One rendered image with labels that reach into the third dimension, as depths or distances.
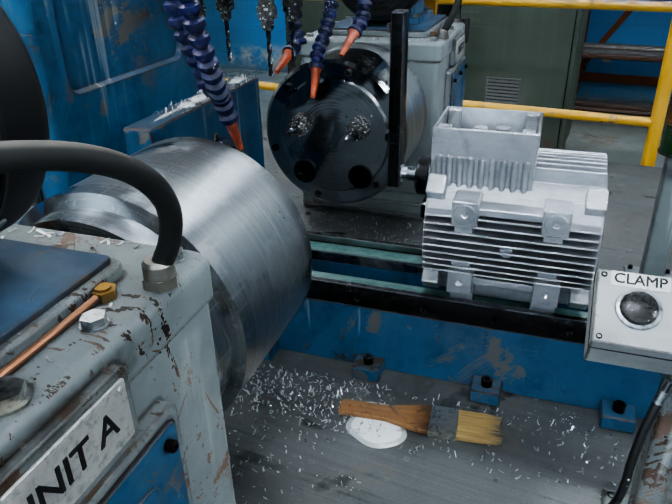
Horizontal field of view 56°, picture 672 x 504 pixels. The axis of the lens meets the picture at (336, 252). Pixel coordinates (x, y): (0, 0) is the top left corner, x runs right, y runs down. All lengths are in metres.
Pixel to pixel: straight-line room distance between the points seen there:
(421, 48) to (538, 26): 2.75
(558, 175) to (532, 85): 3.25
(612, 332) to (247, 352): 0.31
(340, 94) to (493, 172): 0.38
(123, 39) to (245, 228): 0.46
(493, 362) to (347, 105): 0.47
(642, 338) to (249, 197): 0.36
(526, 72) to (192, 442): 3.67
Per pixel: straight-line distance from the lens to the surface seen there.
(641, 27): 5.85
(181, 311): 0.42
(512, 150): 0.76
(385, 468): 0.78
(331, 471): 0.77
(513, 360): 0.86
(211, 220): 0.56
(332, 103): 1.07
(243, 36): 6.99
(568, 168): 0.79
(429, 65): 1.25
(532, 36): 3.98
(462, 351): 0.87
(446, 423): 0.82
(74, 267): 0.42
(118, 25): 0.96
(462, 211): 0.74
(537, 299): 0.78
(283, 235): 0.62
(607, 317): 0.59
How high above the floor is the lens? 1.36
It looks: 27 degrees down
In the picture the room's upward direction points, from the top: 1 degrees counter-clockwise
